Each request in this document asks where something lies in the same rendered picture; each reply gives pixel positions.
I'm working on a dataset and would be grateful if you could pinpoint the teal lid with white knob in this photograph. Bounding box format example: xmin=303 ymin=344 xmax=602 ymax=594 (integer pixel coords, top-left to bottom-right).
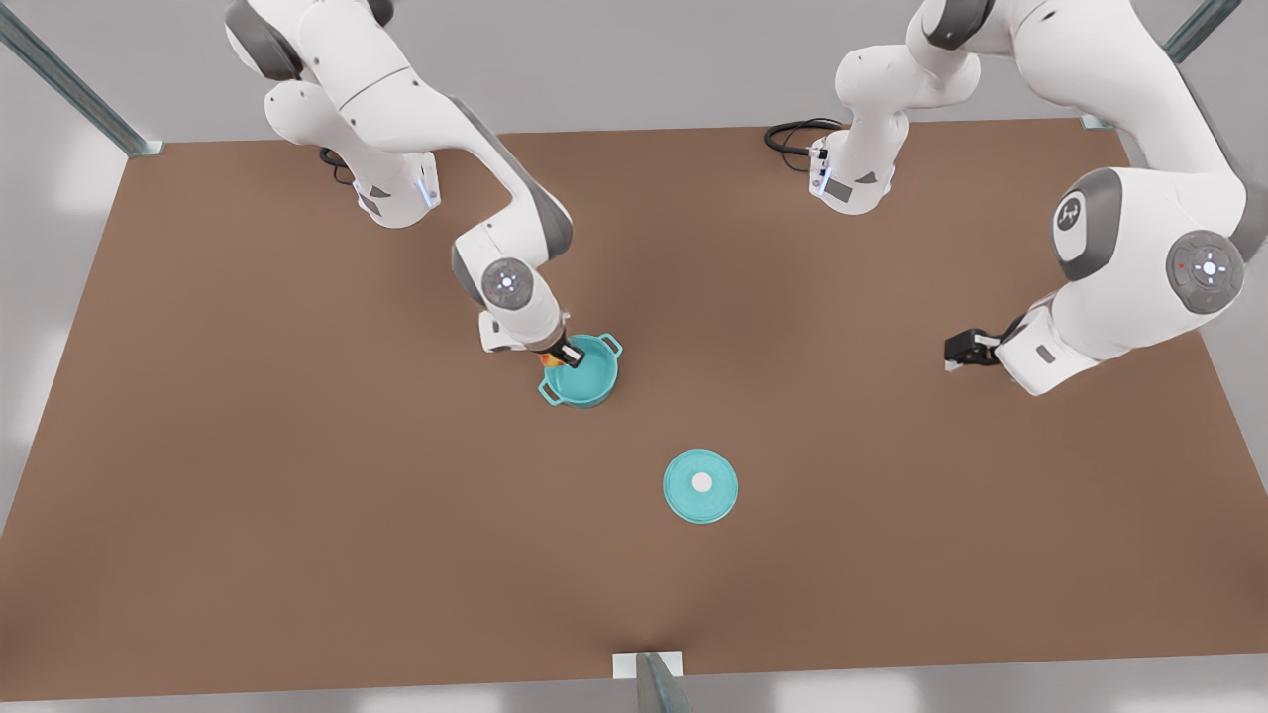
xmin=662 ymin=448 xmax=740 ymax=526

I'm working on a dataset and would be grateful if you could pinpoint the teal pot with handles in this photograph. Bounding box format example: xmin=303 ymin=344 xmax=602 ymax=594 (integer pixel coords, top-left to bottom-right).
xmin=537 ymin=333 xmax=625 ymax=410

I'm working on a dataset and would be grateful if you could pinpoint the silver frame post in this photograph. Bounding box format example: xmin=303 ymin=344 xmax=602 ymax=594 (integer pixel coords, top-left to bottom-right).
xmin=611 ymin=650 xmax=696 ymax=713
xmin=0 ymin=4 xmax=165 ymax=158
xmin=1079 ymin=0 xmax=1245 ymax=131

